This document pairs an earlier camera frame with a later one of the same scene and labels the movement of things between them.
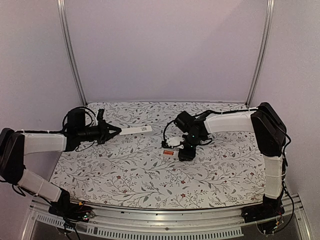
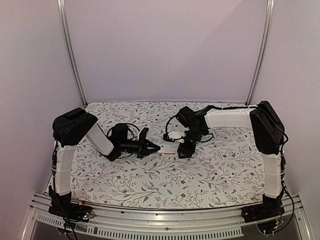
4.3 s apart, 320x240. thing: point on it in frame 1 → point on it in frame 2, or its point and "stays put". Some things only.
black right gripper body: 186,152 stays put
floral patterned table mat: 136,171 stays put
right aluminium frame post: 265,35 stays put
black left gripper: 104,134 → 143,151
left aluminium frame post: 61,5 stays put
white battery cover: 129,130 → 168,150
